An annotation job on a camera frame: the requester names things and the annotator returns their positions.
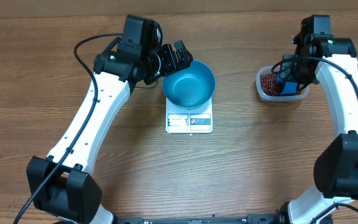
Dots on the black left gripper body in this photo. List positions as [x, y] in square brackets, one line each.
[153, 66]

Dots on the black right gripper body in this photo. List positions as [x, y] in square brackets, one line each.
[302, 74]

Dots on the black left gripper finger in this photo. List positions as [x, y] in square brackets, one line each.
[177, 67]
[184, 57]

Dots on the blue plastic measuring scoop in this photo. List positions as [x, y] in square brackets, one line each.
[286, 88]

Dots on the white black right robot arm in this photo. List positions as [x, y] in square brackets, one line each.
[319, 58]

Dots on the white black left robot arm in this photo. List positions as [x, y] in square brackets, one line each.
[62, 184]

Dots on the blue metal bowl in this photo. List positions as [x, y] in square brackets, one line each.
[190, 88]

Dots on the white kitchen scale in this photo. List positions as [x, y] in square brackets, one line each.
[186, 121]

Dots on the clear plastic container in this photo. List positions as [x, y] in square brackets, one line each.
[276, 99]

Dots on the red beans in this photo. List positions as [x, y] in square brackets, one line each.
[268, 83]

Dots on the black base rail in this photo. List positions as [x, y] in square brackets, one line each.
[194, 220]

